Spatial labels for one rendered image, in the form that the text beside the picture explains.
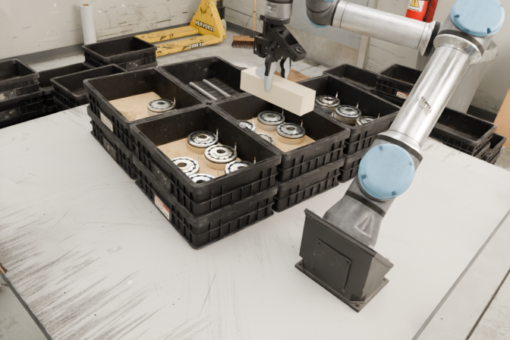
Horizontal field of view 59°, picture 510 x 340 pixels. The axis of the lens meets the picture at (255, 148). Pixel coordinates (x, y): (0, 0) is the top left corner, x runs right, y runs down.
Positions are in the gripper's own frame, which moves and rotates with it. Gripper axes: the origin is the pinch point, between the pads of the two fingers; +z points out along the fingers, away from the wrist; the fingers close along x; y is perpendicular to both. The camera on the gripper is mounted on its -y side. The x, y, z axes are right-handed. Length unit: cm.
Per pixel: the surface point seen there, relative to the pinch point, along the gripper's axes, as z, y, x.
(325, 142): 16.5, -14.4, -9.3
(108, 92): 22, 69, 17
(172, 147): 25.7, 25.6, 19.5
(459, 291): 109, -55, -85
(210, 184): 16.4, -7.9, 33.0
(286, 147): 25.8, 1.0, -9.9
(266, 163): 16.1, -10.7, 14.7
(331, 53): 93, 161, -285
